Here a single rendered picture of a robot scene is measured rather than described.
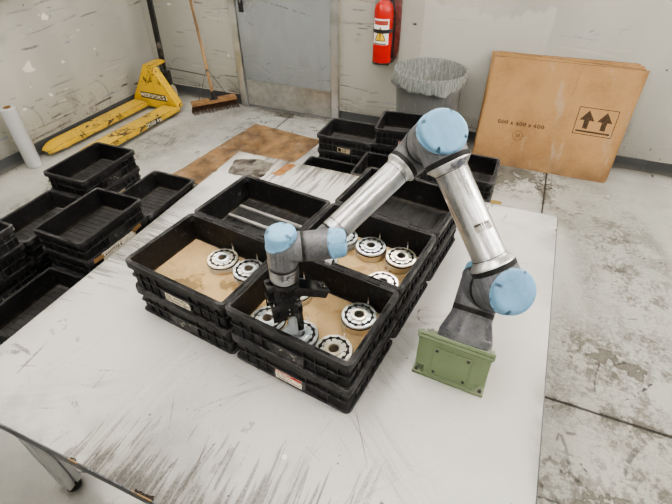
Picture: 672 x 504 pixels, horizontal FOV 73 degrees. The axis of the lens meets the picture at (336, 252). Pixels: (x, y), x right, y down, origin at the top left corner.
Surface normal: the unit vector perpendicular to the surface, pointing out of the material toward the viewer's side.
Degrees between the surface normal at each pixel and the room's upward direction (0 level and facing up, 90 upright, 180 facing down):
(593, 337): 0
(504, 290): 57
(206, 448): 0
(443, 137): 42
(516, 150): 72
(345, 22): 90
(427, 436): 0
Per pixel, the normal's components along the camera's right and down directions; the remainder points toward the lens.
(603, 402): 0.00, -0.77
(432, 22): -0.39, 0.59
